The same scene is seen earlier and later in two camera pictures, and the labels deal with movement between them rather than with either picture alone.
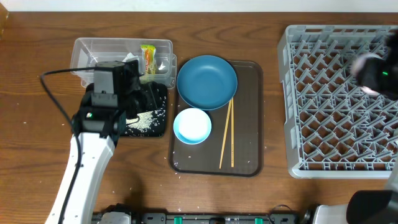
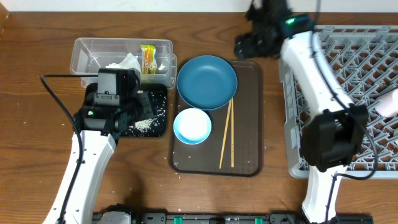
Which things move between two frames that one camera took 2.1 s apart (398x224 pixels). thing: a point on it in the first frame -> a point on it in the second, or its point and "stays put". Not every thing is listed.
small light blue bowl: [192, 126] stays put
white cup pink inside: [356, 65] -> [388, 106]
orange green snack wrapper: [149, 52] stays put
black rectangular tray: [150, 123] stays put
